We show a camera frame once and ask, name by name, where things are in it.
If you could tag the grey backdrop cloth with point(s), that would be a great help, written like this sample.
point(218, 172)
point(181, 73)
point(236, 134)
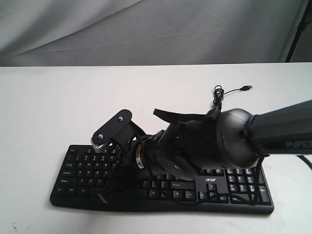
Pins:
point(146, 32)

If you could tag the black acer keyboard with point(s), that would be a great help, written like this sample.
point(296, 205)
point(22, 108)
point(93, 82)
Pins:
point(83, 174)

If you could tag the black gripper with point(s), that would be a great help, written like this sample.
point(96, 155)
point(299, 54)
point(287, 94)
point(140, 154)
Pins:
point(138, 163)

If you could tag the black tripod stand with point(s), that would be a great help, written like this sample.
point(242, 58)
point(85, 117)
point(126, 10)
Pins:
point(302, 26)

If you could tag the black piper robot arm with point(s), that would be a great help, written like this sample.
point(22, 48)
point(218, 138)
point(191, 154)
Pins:
point(194, 142)

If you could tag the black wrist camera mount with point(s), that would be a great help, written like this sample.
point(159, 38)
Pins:
point(119, 130)

